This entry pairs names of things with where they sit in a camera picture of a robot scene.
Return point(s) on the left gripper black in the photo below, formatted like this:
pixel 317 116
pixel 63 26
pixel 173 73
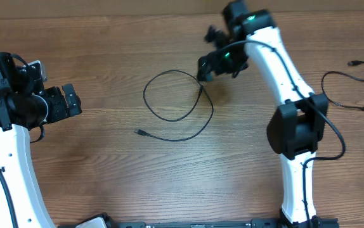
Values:
pixel 61 111

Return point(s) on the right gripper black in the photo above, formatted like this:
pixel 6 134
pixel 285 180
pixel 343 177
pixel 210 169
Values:
pixel 203 68

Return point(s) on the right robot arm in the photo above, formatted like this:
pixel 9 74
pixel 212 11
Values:
pixel 242 25

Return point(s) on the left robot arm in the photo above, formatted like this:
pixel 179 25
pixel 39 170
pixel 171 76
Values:
pixel 21 202

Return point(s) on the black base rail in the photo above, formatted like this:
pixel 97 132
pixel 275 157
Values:
pixel 104 220

